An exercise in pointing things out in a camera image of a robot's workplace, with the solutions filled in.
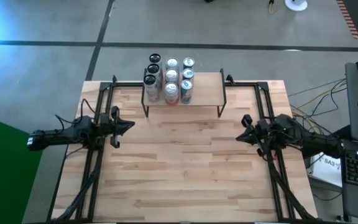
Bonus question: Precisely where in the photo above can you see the green floor mat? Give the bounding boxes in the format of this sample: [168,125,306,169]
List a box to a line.
[0,113,44,224]

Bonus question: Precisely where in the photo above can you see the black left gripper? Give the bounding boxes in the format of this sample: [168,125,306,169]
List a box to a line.
[87,106,135,149]

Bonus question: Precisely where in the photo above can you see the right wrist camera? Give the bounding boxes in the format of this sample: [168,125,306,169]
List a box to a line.
[256,118,270,131]

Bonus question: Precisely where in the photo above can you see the white labelled box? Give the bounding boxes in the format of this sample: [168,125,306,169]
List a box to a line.
[308,152,344,188]

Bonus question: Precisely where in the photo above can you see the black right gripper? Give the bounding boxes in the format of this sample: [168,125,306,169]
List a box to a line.
[236,114,280,156]

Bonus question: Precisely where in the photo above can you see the white round base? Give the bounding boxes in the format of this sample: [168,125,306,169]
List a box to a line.
[284,0,308,12]

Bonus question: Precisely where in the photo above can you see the red grey Spindrift can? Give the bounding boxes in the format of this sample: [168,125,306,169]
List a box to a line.
[163,82,180,106]

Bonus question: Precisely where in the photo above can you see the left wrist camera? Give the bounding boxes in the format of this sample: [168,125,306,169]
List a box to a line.
[99,113,111,128]

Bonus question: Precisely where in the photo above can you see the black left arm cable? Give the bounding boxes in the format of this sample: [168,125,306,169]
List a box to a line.
[54,98,98,126]

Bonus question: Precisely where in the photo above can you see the yellow cable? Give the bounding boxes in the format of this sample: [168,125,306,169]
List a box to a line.
[290,80,347,125]

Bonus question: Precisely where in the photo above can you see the wooden shelf black metal frame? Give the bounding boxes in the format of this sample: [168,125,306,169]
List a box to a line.
[140,68,228,119]

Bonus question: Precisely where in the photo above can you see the black aluminium table frame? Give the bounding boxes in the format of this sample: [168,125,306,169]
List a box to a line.
[50,74,318,223]

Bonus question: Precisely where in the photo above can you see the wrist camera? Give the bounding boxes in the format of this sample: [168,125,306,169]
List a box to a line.
[256,118,270,131]
[99,113,111,128]

